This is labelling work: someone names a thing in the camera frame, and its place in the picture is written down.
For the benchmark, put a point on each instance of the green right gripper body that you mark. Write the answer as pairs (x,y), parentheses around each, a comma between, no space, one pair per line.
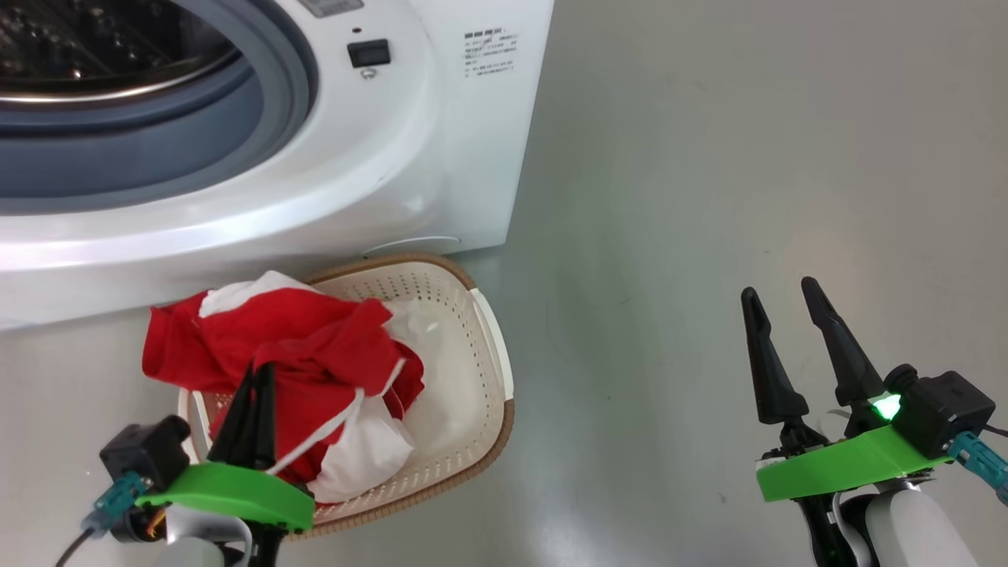
(850,468)

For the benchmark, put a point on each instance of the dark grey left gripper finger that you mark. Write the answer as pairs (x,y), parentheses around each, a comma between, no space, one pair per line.
(265,425)
(239,429)

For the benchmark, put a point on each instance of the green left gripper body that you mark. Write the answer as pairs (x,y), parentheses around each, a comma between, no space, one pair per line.
(236,492)

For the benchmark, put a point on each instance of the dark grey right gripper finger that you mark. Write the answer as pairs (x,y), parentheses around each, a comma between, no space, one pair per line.
(772,370)
(846,354)

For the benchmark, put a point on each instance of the red and white garment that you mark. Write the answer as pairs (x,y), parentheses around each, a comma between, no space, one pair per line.
(315,339)

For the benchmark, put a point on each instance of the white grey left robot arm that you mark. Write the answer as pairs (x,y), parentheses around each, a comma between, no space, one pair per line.
(197,543)

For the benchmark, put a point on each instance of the cream basket with brown rim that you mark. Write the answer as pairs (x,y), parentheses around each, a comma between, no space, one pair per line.
(472,378)

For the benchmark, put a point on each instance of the white front-load washing machine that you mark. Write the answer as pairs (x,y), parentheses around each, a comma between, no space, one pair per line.
(441,173)

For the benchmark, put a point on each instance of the black door latch socket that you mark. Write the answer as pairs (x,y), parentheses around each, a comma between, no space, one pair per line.
(369,53)

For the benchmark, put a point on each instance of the round drain filter cover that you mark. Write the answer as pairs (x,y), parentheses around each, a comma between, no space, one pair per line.
(409,246)

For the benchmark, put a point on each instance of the grey warning label sticker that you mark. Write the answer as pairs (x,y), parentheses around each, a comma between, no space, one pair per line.
(331,6)

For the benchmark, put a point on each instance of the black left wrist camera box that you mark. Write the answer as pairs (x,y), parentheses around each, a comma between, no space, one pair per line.
(146,449)

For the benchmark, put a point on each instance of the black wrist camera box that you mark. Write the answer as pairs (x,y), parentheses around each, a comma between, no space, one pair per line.
(945,409)
(146,449)

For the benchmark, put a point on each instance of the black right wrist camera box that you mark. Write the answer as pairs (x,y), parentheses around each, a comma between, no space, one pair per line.
(945,409)

